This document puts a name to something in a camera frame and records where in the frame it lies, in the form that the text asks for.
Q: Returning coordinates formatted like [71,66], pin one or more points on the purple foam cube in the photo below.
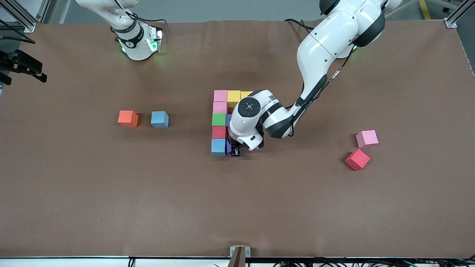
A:
[228,119]
[228,150]

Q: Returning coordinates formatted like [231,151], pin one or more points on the blue foam cube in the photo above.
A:
[159,119]
[219,147]

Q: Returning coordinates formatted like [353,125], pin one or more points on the red foam cube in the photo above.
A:
[219,132]
[357,159]

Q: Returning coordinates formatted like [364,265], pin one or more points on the green foam cube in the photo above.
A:
[219,119]

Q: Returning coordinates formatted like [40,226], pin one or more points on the pink foam cube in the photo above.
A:
[367,138]
[219,107]
[220,95]

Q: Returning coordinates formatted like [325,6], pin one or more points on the yellow foam cube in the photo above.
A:
[233,97]
[245,94]

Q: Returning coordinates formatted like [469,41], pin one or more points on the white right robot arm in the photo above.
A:
[137,44]

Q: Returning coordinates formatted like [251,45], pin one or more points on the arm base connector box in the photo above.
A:
[156,39]

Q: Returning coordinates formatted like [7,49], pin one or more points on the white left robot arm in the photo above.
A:
[334,33]

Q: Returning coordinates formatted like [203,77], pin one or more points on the brown table mat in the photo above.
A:
[237,207]

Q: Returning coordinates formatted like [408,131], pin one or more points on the orange foam cube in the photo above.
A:
[128,118]

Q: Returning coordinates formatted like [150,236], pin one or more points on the aluminium frame post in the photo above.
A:
[451,23]
[29,27]

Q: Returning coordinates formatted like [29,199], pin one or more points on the metal table edge bracket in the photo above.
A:
[240,256]

